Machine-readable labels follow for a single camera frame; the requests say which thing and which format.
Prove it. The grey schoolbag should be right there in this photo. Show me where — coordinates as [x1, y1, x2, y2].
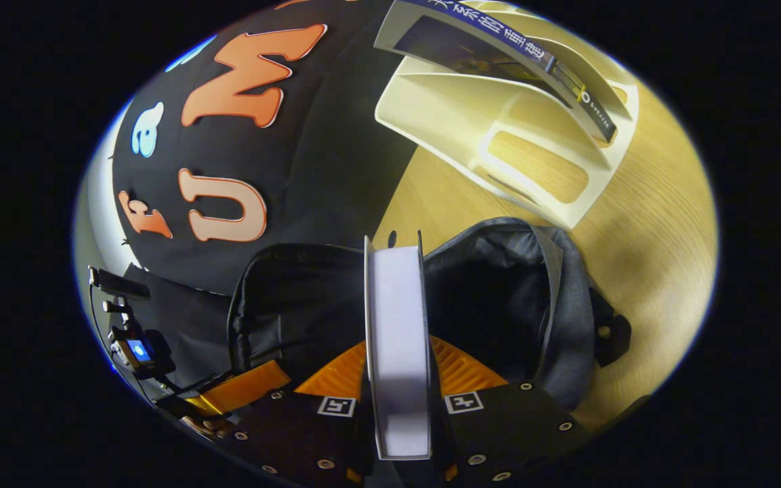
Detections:
[228, 217, 633, 414]

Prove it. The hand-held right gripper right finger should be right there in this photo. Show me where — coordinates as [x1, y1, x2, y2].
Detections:
[427, 335, 591, 483]

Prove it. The blue spine book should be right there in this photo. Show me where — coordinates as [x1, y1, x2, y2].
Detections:
[373, 0, 618, 143]

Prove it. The portrait cover book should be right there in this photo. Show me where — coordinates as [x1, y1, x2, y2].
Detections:
[363, 230, 433, 462]

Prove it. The black backdrop cloth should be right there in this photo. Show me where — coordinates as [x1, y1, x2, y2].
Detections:
[111, 0, 431, 387]

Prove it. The white bookshelf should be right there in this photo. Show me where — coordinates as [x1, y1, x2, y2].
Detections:
[373, 0, 640, 231]

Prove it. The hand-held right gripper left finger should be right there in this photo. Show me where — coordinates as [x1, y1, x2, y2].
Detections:
[231, 339, 372, 485]

